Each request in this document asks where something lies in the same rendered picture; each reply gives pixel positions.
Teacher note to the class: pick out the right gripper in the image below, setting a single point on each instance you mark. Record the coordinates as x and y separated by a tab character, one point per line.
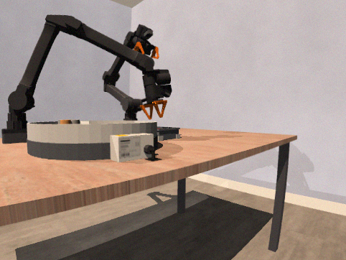
152	101

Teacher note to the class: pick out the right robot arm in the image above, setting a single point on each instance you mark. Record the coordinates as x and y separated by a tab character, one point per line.
22	99

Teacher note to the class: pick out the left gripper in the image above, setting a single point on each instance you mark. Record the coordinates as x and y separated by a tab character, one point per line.
142	47

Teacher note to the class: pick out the divided red and yellow tray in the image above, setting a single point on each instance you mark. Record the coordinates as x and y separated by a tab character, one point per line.
167	132

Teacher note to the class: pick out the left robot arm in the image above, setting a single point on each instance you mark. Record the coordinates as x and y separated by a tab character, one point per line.
128	103

